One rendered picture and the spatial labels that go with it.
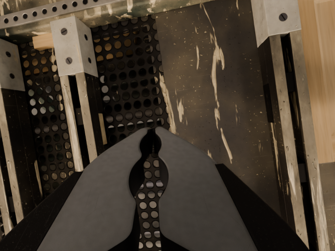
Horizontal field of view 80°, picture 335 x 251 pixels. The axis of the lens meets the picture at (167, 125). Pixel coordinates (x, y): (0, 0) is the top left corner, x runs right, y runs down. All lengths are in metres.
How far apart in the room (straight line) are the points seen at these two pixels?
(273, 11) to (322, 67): 0.17
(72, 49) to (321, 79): 0.55
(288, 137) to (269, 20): 0.23
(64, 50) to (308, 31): 0.53
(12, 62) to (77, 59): 0.21
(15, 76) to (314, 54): 0.71
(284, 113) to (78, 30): 0.47
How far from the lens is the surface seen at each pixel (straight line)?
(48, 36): 0.63
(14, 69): 0.67
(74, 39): 0.53
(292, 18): 0.50
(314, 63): 0.56
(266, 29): 0.48
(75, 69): 0.51
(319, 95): 0.55
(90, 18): 0.56
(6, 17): 0.67
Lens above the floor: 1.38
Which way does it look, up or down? 33 degrees down
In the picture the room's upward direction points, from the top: 176 degrees clockwise
